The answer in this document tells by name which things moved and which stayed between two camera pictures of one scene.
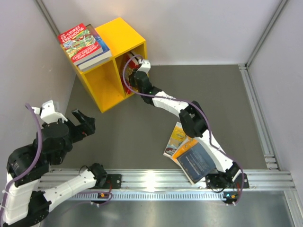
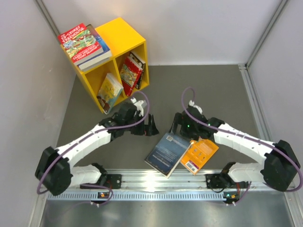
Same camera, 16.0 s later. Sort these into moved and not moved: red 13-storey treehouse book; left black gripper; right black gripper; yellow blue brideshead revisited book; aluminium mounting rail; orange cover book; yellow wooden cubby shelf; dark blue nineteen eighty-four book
Moved: left black gripper; yellow blue brideshead revisited book; right black gripper; dark blue nineteen eighty-four book; orange cover book
Not moved: red 13-storey treehouse book; yellow wooden cubby shelf; aluminium mounting rail
